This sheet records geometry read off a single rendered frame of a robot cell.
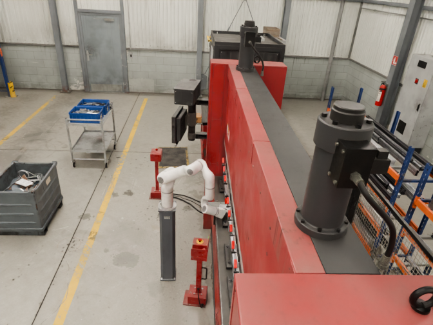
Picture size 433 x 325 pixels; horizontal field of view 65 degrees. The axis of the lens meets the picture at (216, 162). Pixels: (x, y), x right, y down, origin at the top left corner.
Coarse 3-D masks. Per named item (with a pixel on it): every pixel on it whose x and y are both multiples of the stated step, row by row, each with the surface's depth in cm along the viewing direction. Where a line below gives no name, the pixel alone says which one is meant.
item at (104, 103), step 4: (84, 100) 634; (88, 100) 635; (92, 100) 635; (96, 100) 636; (100, 100) 636; (104, 100) 637; (108, 100) 637; (80, 104) 617; (84, 104) 618; (88, 104) 618; (92, 104) 617; (96, 104) 618; (100, 104) 617; (104, 104) 640; (108, 104) 633; (104, 108) 610; (108, 108) 635; (104, 112) 613
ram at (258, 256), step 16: (240, 128) 262; (224, 144) 408; (240, 144) 259; (240, 160) 256; (240, 176) 253; (240, 192) 251; (256, 192) 185; (240, 208) 248; (256, 208) 184; (240, 224) 245; (256, 224) 182; (240, 240) 243; (256, 240) 181; (256, 256) 180; (272, 256) 145; (256, 272) 178; (272, 272) 144
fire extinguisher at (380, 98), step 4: (384, 84) 763; (388, 84) 762; (380, 88) 765; (384, 88) 762; (380, 92) 768; (384, 92) 766; (380, 96) 770; (384, 96) 774; (376, 100) 780; (380, 100) 774; (376, 104) 782; (380, 104) 779
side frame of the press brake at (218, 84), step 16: (224, 64) 370; (256, 64) 374; (272, 64) 378; (224, 80) 378; (272, 80) 380; (224, 96) 387; (208, 112) 396; (224, 112) 396; (208, 128) 405; (224, 128) 406; (208, 144) 415; (208, 160) 425; (224, 160) 426; (208, 224) 474
